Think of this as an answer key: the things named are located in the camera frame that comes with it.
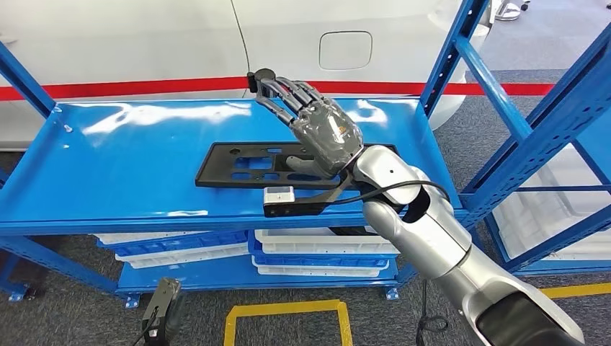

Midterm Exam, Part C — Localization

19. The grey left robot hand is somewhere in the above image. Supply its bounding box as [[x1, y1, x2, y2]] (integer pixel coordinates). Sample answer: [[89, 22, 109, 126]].
[[141, 278, 184, 346]]

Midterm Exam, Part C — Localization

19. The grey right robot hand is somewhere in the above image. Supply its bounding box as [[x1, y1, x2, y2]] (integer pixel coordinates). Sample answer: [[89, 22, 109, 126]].
[[253, 77, 365, 179]]

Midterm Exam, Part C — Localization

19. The black plastic panel part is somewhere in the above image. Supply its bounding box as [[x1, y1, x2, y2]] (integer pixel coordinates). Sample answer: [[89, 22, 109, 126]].
[[195, 141, 399, 191]]

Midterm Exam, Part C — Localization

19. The white car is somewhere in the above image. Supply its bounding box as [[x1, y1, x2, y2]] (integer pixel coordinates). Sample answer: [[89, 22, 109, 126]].
[[0, 0, 493, 151]]

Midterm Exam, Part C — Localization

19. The grey chair base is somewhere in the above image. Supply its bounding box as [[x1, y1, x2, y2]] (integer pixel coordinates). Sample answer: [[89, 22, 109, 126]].
[[494, 0, 531, 22]]

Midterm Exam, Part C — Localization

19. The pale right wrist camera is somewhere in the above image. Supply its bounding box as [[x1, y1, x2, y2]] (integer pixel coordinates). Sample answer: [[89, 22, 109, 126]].
[[263, 186, 296, 206]]

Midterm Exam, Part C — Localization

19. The black stanchion post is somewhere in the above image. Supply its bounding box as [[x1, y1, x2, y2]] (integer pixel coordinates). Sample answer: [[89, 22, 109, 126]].
[[247, 68, 278, 94]]

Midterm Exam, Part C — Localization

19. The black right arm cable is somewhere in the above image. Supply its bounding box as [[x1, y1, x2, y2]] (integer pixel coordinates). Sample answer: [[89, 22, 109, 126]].
[[331, 179, 452, 206]]

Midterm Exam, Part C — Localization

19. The black ribbed hose part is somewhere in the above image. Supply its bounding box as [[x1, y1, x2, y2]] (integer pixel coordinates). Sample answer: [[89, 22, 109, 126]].
[[328, 226, 379, 238]]

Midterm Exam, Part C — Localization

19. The black dangling cable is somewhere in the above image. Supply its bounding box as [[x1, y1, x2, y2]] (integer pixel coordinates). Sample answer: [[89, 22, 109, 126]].
[[415, 279, 450, 346]]

